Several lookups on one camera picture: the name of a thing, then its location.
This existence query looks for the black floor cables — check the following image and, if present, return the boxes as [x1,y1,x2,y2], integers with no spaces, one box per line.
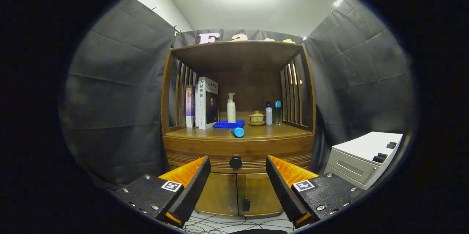
[181,214,295,234]

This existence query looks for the white grey printer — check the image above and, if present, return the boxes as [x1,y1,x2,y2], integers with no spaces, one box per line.
[324,131,403,190]

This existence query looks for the white portrait book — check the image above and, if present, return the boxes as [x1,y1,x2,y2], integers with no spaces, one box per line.
[196,77,219,130]

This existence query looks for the blue folded cloth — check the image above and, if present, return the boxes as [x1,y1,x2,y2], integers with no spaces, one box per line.
[213,119,245,129]

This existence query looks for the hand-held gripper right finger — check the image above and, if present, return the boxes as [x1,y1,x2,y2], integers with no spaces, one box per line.
[266,155,366,228]

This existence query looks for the wooden cabinet door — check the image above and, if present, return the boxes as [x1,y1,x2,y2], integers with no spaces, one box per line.
[194,172,239,216]
[237,173,284,217]

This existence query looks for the white pump bottle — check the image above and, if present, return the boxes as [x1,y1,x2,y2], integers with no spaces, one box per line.
[227,93,236,123]

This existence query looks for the yellow lidded teacup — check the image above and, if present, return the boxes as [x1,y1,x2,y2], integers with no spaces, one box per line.
[248,111,266,127]

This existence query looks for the wooden countertop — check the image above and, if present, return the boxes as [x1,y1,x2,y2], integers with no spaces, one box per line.
[166,111,313,140]

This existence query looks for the purple white book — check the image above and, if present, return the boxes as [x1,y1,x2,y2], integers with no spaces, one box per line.
[185,85,196,128]

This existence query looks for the wooden cabinet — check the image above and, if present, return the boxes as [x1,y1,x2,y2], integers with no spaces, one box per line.
[160,40,317,217]

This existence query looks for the wooden drawer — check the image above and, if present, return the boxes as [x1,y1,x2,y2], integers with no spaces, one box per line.
[163,133,315,173]

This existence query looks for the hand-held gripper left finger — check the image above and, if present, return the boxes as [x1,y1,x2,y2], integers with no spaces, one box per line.
[114,155,211,228]

